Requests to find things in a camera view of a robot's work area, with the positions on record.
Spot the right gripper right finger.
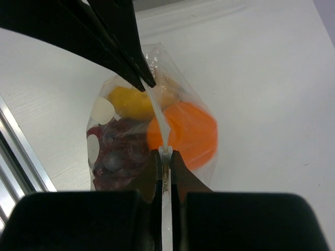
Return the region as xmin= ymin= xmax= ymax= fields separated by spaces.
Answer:
xmin=170 ymin=151 xmax=329 ymax=250

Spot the purple grape bunch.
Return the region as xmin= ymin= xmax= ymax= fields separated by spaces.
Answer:
xmin=86 ymin=118 xmax=150 ymax=191

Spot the orange fruit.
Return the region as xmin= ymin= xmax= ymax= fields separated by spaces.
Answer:
xmin=163 ymin=101 xmax=218 ymax=170

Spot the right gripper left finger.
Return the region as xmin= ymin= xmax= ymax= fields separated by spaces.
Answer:
xmin=1 ymin=150 xmax=162 ymax=250

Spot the yellow lemon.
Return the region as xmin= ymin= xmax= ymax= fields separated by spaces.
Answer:
xmin=107 ymin=86 xmax=155 ymax=120

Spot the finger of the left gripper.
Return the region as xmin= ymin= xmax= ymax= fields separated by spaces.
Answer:
xmin=88 ymin=1 xmax=157 ymax=87
xmin=1 ymin=1 xmax=144 ymax=92

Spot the clear zip top bag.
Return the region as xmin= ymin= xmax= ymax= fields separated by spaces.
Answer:
xmin=86 ymin=43 xmax=218 ymax=191

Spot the aluminium rail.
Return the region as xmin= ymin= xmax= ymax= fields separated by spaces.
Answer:
xmin=0 ymin=98 xmax=57 ymax=232

